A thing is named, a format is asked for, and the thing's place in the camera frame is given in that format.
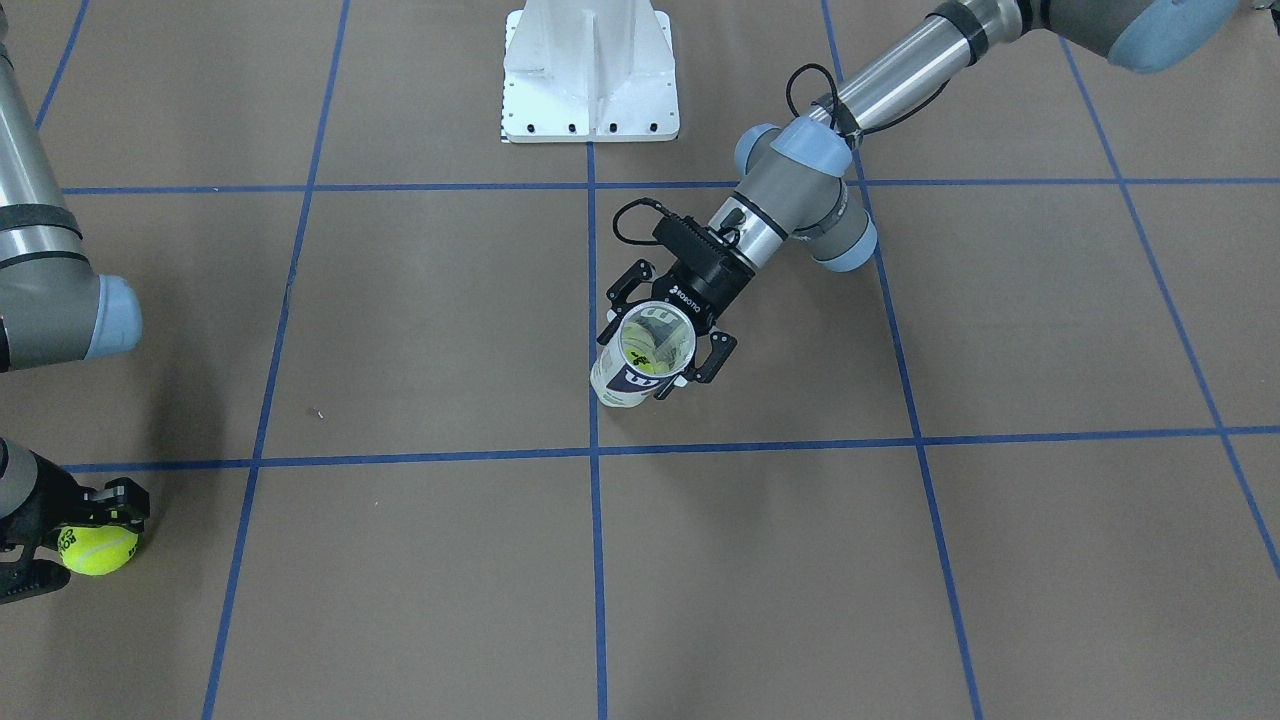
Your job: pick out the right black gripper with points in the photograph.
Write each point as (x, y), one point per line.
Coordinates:
(32, 512)

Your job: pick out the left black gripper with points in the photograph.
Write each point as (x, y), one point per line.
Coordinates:
(712, 286)

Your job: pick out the yellow tennis ball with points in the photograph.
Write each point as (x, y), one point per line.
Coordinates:
(96, 551)
(641, 350)

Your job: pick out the clear tennis ball can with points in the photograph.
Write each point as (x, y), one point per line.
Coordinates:
(617, 384)

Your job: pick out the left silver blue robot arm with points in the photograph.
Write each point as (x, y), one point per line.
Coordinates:
(792, 185)

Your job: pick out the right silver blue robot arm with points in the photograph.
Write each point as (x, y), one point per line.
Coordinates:
(56, 309)

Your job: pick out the brown paper table cover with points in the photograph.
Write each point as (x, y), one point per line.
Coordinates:
(1021, 465)

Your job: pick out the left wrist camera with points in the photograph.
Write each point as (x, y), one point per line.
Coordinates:
(690, 242)

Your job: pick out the white camera mast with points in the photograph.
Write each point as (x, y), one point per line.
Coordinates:
(589, 72)

